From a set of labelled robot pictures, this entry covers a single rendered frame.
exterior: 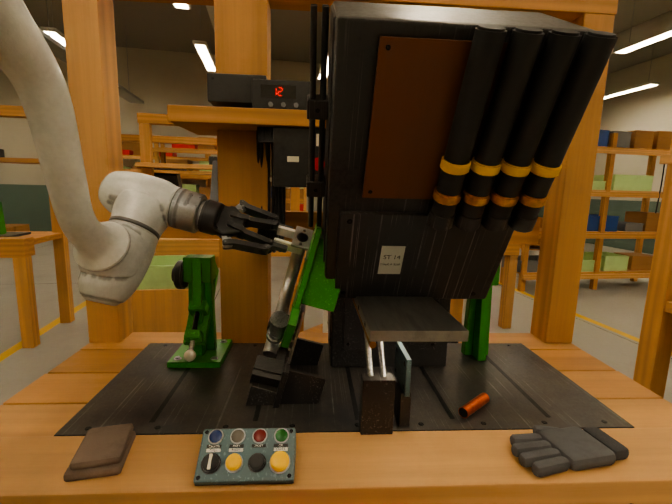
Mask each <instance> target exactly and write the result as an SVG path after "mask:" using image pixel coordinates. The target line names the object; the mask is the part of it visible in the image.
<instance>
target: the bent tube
mask: <svg viewBox="0 0 672 504"><path fill-rule="evenodd" d="M304 231H305V232H304ZM312 235H313V230H311V229H307V228H304V227H300V226H296V230H295V233H294V236H293V240H292V243H291V246H292V247H296V248H299V249H303V250H304V251H303V254H302V255H299V254H296V253H291V257H290V260H289V264H288V268H287V271H286V275H285V278H284V282H283V285H282V289H281V292H280V295H279V299H278V302H277V306H276V309H275V312H276V311H283V312H285V313H286V314H288V310H289V306H290V302H291V299H292V295H293V291H294V288H295V284H296V281H297V277H298V274H299V270H300V267H301V264H302V260H303V257H304V254H305V250H307V251H308V250H309V246H310V242H311V239H312ZM278 347H279V343H277V344H273V343H270V342H269V341H268V340H267V339H266V343H265V346H264V349H263V355H265V356H267V357H271V358H273V357H276V354H277V350H278Z"/></svg>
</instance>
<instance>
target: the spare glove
mask: <svg viewBox="0 0 672 504"><path fill-rule="evenodd" d="M510 443H511V445H512V447H511V451H512V454H513V455H514V456H515V457H518V460H519V463H520V465H521V466H523V467H526V468H528V467H531V470H532V472H533V474H534V475H535V476H537V477H544V476H548V475H552V474H556V473H561V472H565V471H567V470H568V469H571V470H574V471H579V470H585V469H591V468H597V467H603V466H609V465H612V464H614V463H615V461H618V460H624V459H626V458H627V457H628V456H629V450H628V448H627V447H625V446H624V445H622V444H621V443H620V442H618V441H617V440H615V439H614V438H612V437H611V436H609V435H608V434H606V433H605V432H603V431H602V430H601V429H599V428H597V427H594V426H592V427H585V428H584V429H581V428H579V427H576V426H572V427H565V428H558V427H551V426H543V425H534V427H533V433H524V434H512V435H511V436H510Z"/></svg>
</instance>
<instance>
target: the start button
mask: <svg viewBox="0 0 672 504"><path fill-rule="evenodd" d="M270 465H271V468H272V469H273V470H274V471H276V472H283V471H284V470H286V469H287V467H288V465H289V456H288V454H287V453H286V452H284V451H277V452H275V453H274V454H273V455H272V457H271V459H270Z"/></svg>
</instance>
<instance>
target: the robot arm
mask: <svg viewBox="0 0 672 504"><path fill-rule="evenodd" d="M0 69H1V70H2V71H3V72H4V74H5V75H6V76H7V78H8V79H9V80H10V82H11V83H12V85H13V87H14V89H15V91H16V92H17V94H18V97H19V99H20V101H21V103H22V106H23V109H24V112H25V114H26V118H27V121H28V124H29V128H30V131H31V135H32V138H33V142H34V145H35V148H36V152H37V155H38V159H39V162H40V166H41V169H42V173H43V176H44V180H45V183H46V187H47V190H48V194H49V197H50V200H51V204H52V207H53V210H54V213H55V216H56V218H57V221H58V223H59V225H60V227H61V229H62V231H63V233H64V234H65V236H66V237H67V239H68V240H69V241H70V242H71V244H72V245H73V246H74V249H73V254H74V258H75V261H76V262H77V263H78V269H79V270H80V272H79V275H78V289H79V293H80V294H82V297H83V298H84V299H85V300H89V301H93V302H98V303H102V304H107V305H111V306H117V305H118V304H120V303H123V302H125V301H126V300H127V299H129V298H130V297H131V296H132V294H133V293H134V292H135V291H136V289H137V288H138V287H139V285H140V283H141V282H142V280H143V278H144V276H145V274H146V272H147V270H148V268H149V266H150V264H151V261H152V259H153V256H154V253H155V249H156V245H157V243H158V240H159V238H160V236H161V235H162V233H163V232H164V231H165V230H166V228H167V227H168V226H169V227H173V228H175V229H180V230H184V231H188V232H191V233H196V232H197V231H198V230H199V231H200V232H203V233H206V234H210V235H217V236H219V237H220V238H222V248H223V249H224V250H230V249H235V250H240V251H245V252H250V253H256V254H261V255H267V254H268V252H271V251H272V250H277V251H280V252H283V253H286V252H287V251H289V252H292V253H296V254H299V255H302V254H303V251H304V250H303V249H299V248H296V247H292V246H291V243H292V242H289V241H286V240H283V239H279V238H276V237H275V238H274V241H273V240H272V239H270V238H267V237H265V236H262V235H260V234H258V233H255V232H253V231H250V230H248V229H246V228H248V227H253V228H259V229H265V230H271V231H277V235H280V236H284V237H287V238H291V239H293V236H294V233H295V229H293V227H292V226H288V225H285V224H281V223H280V220H279V215H277V214H274V213H271V212H269V211H266V210H263V209H261V208H258V207H255V206H253V205H250V204H248V203H247V202H246V201H245V200H240V203H239V204H238V205H237V206H235V207H234V206H230V207H229V206H225V205H224V204H223V203H220V202H217V201H213V200H210V199H209V200H207V197H206V195H204V194H200V193H197V192H193V191H190V190H188V189H185V188H180V187H178V186H176V185H174V184H172V183H171V182H169V181H167V180H164V179H161V178H158V177H155V176H151V175H147V174H142V173H136V172H129V171H114V172H111V173H110V174H108V175H107V176H106V177H105V178H104V179H103V181H102V182H101V184H100V187H99V191H98V197H99V200H100V202H101V203H102V205H103V206H104V207H105V208H106V209H107V210H108V211H109V212H111V217H110V219H109V221H106V222H99V221H98V220H97V218H96V216H95V214H94V211H93V208H92V204H91V200H90V195H89V189H88V184H87V178H86V172H85V167H84V161H83V156H82V150H81V144H80V139H79V133H78V128H77V122H76V117H75V112H74V108H73V104H72V100H71V96H70V93H69V90H68V87H67V84H66V81H65V79H64V76H63V74H62V71H61V69H60V67H59V65H58V63H57V61H56V59H55V57H54V55H53V53H52V51H51V49H50V47H49V45H48V44H47V42H46V40H45V38H44V37H43V35H42V33H41V32H40V30H39V28H38V26H37V25H36V23H35V21H34V19H33V18H32V16H31V14H30V12H29V10H28V9H27V7H26V5H25V3H24V1H23V0H0ZM242 213H246V214H242ZM251 216H253V217H251ZM245 221H246V222H245ZM231 237H237V238H239V239H232V238H231ZM240 239H242V240H240ZM243 239H245V240H247V241H245V240H243Z"/></svg>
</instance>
